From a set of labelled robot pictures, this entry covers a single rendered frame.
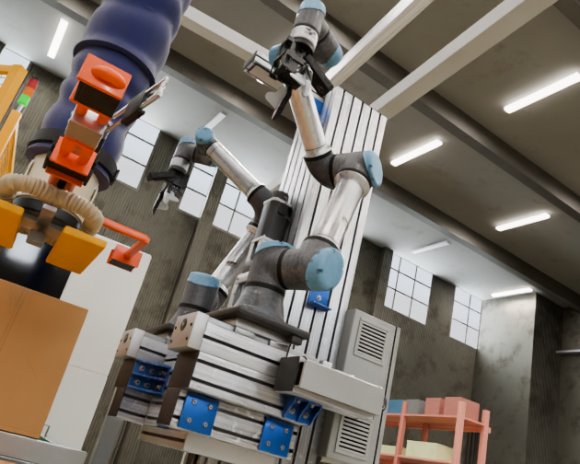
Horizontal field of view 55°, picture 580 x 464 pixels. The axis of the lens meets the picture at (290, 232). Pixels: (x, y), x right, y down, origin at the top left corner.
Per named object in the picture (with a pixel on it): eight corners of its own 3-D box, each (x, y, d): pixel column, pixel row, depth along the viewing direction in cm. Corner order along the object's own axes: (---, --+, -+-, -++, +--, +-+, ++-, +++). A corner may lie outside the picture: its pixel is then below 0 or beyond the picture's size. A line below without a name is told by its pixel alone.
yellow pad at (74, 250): (44, 261, 155) (52, 246, 157) (80, 275, 158) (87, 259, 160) (62, 232, 126) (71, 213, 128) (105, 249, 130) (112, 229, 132)
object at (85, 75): (68, 99, 94) (79, 76, 96) (110, 121, 97) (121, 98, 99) (76, 76, 87) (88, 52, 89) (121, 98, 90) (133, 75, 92)
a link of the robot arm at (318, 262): (288, 299, 157) (349, 174, 189) (336, 301, 148) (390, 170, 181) (271, 271, 150) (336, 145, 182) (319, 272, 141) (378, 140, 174)
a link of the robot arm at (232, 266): (179, 300, 205) (265, 193, 224) (183, 311, 219) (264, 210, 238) (204, 319, 203) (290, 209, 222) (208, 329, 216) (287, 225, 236)
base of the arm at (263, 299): (265, 333, 163) (273, 301, 167) (293, 330, 151) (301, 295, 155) (220, 316, 157) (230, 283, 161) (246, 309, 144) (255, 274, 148)
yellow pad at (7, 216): (-28, 235, 148) (-19, 218, 150) (11, 249, 151) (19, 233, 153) (-27, 197, 119) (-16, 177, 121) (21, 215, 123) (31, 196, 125)
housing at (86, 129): (62, 133, 105) (71, 114, 107) (97, 150, 108) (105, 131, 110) (67, 118, 99) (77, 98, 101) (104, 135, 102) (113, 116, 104)
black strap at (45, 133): (23, 161, 153) (29, 149, 154) (105, 196, 161) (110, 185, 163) (30, 128, 134) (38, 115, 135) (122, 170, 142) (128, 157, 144)
